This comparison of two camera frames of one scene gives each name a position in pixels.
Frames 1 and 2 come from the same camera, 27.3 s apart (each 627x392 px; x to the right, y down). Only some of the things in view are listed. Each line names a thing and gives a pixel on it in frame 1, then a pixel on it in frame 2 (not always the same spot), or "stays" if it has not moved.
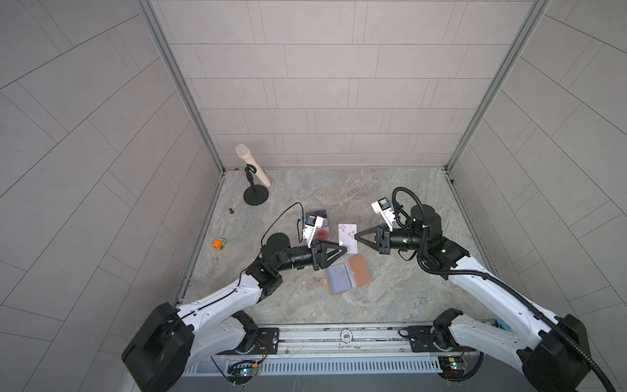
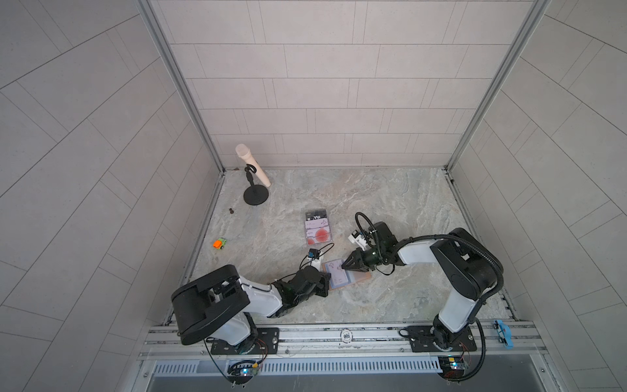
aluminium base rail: x=347 y=341 stays
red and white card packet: x=322 y=232 stays
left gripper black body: x=296 y=259 to x=318 y=289
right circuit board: x=452 y=367 stays
